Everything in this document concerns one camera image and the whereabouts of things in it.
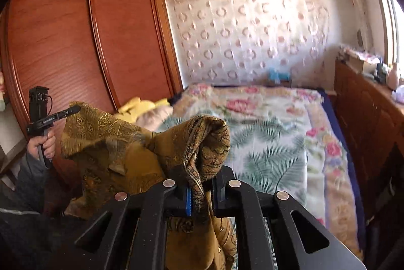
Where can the window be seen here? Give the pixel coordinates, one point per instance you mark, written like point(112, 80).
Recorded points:
point(392, 19)

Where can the golden patterned shirt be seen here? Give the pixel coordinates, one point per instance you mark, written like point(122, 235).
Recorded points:
point(116, 156)

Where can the circle patterned sheer curtain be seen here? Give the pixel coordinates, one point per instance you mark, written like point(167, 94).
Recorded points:
point(235, 42)

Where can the pink bottle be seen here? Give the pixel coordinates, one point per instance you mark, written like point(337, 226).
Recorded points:
point(393, 78)

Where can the folded pink beige garment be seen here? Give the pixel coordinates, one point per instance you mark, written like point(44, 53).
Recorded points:
point(153, 119)

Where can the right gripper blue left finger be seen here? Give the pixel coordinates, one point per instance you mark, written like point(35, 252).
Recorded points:
point(129, 232)

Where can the cardboard box on sideboard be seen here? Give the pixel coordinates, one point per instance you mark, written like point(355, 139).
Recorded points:
point(361, 66)

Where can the wooden sideboard cabinet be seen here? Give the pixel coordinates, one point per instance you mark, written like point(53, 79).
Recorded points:
point(372, 124)

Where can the floral blanket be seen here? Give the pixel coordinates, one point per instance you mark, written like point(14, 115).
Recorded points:
point(333, 196)

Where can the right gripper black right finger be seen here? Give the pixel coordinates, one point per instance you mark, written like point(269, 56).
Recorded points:
point(275, 231)

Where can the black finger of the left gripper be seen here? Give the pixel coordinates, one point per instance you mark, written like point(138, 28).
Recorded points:
point(68, 112)

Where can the person's left hand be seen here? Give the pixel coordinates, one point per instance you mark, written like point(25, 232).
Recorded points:
point(48, 142)

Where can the wooden louvered wardrobe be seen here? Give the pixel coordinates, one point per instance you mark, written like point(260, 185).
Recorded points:
point(102, 52)

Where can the blue item at bed head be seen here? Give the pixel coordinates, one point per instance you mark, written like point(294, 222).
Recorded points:
point(277, 78)

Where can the white tissue bag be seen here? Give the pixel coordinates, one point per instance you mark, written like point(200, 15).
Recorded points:
point(398, 95)

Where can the yellow plush toy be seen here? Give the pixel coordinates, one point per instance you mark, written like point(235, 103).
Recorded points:
point(135, 107)

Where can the person's left forearm sleeve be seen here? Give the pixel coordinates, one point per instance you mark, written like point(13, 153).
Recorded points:
point(27, 197)

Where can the palm leaf bed sheet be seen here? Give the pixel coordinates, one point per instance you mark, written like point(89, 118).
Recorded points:
point(268, 154)

